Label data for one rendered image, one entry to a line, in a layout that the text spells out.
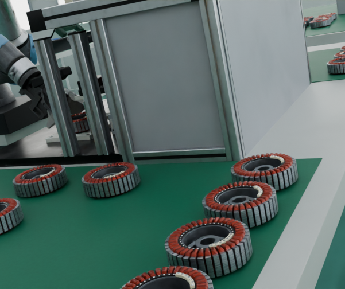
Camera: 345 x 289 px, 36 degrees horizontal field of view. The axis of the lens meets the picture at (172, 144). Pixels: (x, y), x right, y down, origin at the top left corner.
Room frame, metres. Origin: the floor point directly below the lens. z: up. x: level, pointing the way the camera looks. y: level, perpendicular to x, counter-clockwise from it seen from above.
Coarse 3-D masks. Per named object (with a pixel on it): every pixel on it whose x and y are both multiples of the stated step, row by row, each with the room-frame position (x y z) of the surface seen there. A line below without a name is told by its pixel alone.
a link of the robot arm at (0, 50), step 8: (0, 40) 1.54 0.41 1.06; (8, 40) 1.56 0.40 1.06; (0, 48) 1.52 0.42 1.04; (8, 48) 1.53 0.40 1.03; (16, 48) 1.55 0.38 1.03; (0, 56) 1.52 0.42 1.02; (8, 56) 1.51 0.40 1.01; (16, 56) 1.52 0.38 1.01; (24, 56) 1.54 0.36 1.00; (0, 64) 1.52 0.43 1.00; (8, 64) 1.51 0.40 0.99; (8, 72) 1.53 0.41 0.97
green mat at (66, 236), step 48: (0, 192) 1.12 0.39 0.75; (144, 192) 0.93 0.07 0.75; (192, 192) 0.88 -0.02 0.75; (288, 192) 0.80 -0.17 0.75; (0, 240) 0.84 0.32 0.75; (48, 240) 0.80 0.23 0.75; (96, 240) 0.76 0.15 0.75; (144, 240) 0.73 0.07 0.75; (0, 288) 0.67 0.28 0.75; (48, 288) 0.64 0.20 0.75; (96, 288) 0.62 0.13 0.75; (240, 288) 0.55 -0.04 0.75
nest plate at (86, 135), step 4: (108, 120) 1.49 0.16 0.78; (108, 124) 1.44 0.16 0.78; (80, 132) 1.41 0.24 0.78; (84, 132) 1.40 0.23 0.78; (88, 132) 1.39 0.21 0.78; (52, 136) 1.43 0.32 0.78; (56, 136) 1.42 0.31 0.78; (76, 136) 1.37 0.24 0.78; (80, 136) 1.37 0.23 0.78; (84, 136) 1.36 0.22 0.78; (88, 136) 1.35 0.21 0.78; (48, 140) 1.42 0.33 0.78; (52, 140) 1.41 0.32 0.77; (56, 140) 1.41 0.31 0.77
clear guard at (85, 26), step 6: (78, 24) 1.71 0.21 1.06; (84, 24) 1.75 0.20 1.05; (54, 30) 1.61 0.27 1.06; (60, 30) 1.64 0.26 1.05; (66, 30) 1.67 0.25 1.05; (72, 30) 1.70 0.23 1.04; (78, 30) 1.74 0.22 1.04; (54, 36) 1.63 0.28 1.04; (60, 36) 1.66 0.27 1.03; (66, 36) 1.69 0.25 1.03
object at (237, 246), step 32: (256, 160) 0.89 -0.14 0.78; (288, 160) 0.85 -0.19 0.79; (224, 192) 0.77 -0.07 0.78; (256, 192) 0.76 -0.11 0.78; (192, 224) 0.67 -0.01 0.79; (224, 224) 0.65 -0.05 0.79; (256, 224) 0.69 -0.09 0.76; (192, 256) 0.59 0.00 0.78; (224, 256) 0.58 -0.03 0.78; (128, 288) 0.54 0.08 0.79; (160, 288) 0.55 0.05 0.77; (192, 288) 0.51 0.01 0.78
